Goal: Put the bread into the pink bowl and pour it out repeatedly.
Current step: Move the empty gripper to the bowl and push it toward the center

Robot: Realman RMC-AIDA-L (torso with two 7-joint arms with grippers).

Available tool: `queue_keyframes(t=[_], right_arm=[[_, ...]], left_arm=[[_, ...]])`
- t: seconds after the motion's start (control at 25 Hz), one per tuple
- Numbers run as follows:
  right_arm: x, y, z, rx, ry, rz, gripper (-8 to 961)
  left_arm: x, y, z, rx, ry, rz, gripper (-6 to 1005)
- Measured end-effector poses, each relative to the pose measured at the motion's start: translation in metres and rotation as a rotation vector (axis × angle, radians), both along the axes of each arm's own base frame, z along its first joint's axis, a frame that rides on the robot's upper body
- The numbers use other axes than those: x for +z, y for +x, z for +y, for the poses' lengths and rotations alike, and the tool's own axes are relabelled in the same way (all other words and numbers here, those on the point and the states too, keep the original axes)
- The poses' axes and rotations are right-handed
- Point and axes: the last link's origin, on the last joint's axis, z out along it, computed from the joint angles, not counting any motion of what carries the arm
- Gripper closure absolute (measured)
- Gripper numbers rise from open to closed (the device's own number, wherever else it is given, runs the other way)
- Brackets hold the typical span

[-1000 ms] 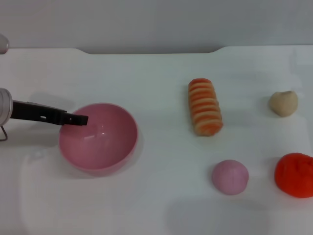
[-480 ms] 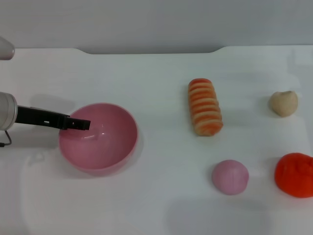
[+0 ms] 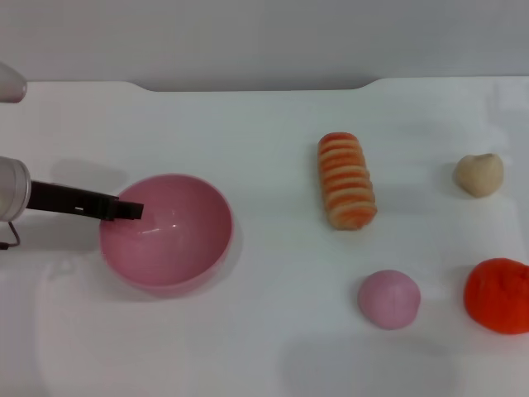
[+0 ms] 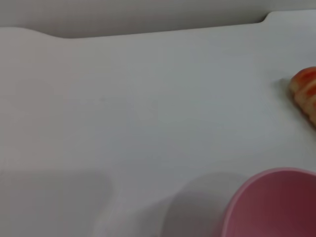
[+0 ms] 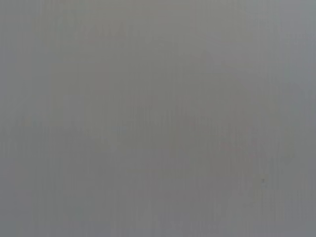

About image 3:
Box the pink plastic bowl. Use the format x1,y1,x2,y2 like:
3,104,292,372
98,173,236,298

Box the pink round bun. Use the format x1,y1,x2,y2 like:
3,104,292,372
357,269,422,331

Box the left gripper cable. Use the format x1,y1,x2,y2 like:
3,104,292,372
0,221,21,250

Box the orange striped bread loaf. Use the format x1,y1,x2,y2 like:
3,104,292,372
317,131,379,231

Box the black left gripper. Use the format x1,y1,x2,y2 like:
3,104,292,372
27,180,145,222

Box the beige bun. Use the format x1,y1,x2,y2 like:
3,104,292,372
453,152,505,199

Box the orange red bun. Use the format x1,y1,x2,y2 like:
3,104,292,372
463,256,529,335

